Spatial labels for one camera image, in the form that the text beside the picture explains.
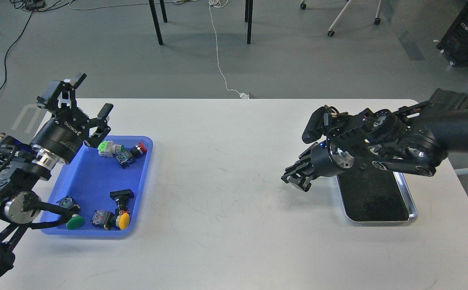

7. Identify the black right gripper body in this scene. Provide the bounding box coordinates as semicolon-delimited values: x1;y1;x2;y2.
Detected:
300;140;355;178

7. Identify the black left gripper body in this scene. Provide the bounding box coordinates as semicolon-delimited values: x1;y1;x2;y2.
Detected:
30;117;95;164

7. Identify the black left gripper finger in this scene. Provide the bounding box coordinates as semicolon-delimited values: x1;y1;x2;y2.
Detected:
37;73;87;121
85;103;113;147

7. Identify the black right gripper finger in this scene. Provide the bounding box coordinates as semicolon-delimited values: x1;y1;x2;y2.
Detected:
282;155;313;178
281;171;315;192

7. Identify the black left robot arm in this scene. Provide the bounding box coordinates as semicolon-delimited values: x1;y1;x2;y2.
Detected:
0;73;113;277

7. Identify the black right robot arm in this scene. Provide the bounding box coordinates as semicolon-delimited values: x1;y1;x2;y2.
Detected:
281;89;468;192

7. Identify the blue plastic tray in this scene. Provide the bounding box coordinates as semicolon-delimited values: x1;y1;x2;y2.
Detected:
42;135;153;239

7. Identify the silver metal tray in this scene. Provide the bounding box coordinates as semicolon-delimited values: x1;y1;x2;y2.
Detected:
336;166;418;226

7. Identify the light green push button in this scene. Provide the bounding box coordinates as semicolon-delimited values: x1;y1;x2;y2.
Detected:
97;140;125;157

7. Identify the black square push button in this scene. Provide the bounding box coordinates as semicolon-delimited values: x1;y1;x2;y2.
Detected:
109;189;134;211

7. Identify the dark green push button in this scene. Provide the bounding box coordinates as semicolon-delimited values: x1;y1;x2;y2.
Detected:
56;196;85;230

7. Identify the white rolling chair base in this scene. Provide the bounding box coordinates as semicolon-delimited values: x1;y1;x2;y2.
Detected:
299;0;382;37

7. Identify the black table leg pair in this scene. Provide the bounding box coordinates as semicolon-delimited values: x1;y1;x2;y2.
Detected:
244;0;254;45

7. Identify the red push button switch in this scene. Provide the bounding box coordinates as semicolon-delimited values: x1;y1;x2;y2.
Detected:
130;141;147;159

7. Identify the black cable on floor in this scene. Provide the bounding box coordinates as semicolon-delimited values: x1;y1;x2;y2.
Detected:
0;0;69;153

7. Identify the yellow push button switch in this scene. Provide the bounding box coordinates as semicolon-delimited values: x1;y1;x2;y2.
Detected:
113;209;130;230

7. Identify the white cable on floor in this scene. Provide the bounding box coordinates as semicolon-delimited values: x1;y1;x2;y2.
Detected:
70;0;250;99

